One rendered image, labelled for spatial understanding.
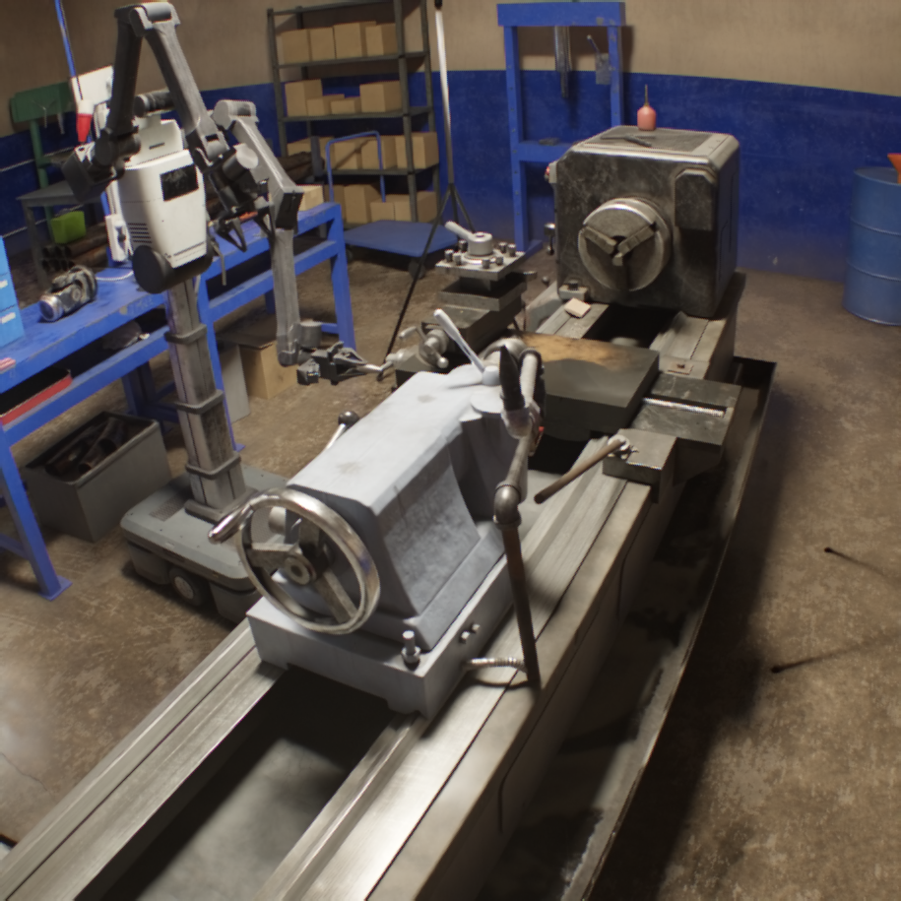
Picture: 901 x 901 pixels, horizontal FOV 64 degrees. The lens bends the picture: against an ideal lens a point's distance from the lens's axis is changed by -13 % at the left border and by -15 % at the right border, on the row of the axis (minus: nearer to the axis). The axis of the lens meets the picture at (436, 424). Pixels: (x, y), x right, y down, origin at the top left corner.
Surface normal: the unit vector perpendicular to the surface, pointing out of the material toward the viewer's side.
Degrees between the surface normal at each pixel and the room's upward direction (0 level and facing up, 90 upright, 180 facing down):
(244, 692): 0
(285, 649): 90
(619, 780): 0
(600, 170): 90
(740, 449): 0
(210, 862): 14
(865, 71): 90
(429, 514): 76
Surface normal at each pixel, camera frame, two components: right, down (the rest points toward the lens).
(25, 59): 0.88, 0.17
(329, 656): -0.46, 0.45
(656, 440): -0.07, -0.88
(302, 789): -0.28, -0.68
